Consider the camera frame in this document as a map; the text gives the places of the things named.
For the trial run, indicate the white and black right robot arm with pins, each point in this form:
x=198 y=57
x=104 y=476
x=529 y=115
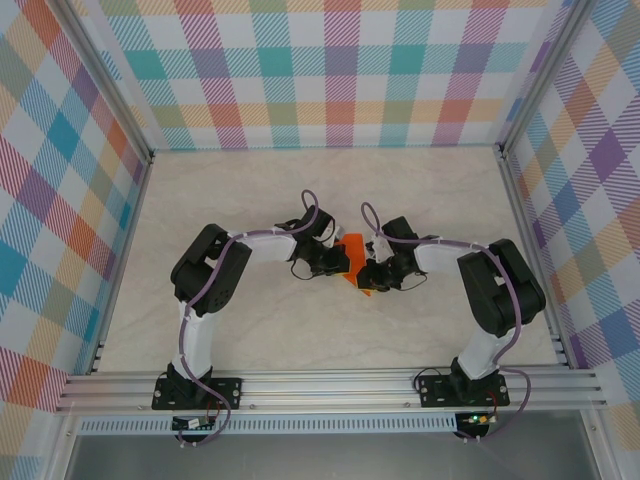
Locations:
x=480 y=350

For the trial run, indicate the aluminium frame post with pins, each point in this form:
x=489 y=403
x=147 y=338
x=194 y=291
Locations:
x=106 y=75
x=542 y=75

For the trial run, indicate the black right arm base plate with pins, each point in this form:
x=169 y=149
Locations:
x=432 y=392

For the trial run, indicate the aluminium mounting beam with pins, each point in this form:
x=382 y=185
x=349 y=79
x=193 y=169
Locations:
x=325 y=387

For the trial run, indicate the orange cloth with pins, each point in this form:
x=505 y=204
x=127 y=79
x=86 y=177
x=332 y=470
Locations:
x=355 y=252

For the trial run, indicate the aluminium side rail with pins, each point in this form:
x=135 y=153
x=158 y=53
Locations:
x=516 y=200
x=119 y=275

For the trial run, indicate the circuit board with green light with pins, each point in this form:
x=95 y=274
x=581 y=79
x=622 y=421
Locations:
x=477 y=419

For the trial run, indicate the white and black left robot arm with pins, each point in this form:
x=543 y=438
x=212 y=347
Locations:
x=197 y=340

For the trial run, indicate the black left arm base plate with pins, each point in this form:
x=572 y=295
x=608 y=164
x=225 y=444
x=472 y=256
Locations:
x=230 y=392

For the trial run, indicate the grey metal shelf panel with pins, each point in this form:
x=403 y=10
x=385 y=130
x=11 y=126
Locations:
x=325 y=457

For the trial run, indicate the black circuit board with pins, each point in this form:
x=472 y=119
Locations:
x=192 y=424

